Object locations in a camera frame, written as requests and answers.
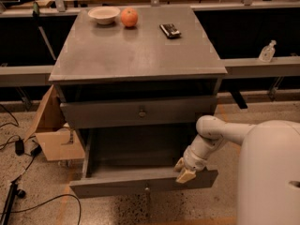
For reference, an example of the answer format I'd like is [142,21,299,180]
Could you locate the white bowl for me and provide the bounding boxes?
[88,7,120,25]

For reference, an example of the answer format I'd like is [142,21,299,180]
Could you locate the orange fruit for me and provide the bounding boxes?
[121,7,138,27]

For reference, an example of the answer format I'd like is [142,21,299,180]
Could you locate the grey top drawer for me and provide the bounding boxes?
[61,96,218,128]

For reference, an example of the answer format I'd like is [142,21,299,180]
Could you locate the black power adapter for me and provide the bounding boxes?
[15,140,24,156]

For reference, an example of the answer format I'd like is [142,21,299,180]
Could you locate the grey drawer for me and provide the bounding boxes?
[70,124,218,198]
[61,96,218,128]

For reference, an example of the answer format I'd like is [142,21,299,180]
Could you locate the black tripod stand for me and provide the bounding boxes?
[0,182,26,225]

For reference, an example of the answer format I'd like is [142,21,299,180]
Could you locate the grey metal rail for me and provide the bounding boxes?
[0,56,300,87]

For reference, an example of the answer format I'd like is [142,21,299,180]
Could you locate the black snack packet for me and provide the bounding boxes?
[159,23,181,39]

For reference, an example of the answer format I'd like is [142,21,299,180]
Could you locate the open cardboard box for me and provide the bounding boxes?
[24,85,85,161]

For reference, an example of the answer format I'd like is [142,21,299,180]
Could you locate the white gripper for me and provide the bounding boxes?
[174,139,209,184]

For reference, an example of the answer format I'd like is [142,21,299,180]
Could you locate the grey drawer cabinet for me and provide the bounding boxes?
[48,6,229,173]

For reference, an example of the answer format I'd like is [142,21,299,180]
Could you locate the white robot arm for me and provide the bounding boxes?
[174,115,300,225]

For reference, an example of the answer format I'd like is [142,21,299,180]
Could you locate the black floor cable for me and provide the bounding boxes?
[0,194,83,225]

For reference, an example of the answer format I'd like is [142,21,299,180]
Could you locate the clear sanitizer bottle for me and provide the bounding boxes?
[259,40,277,62]

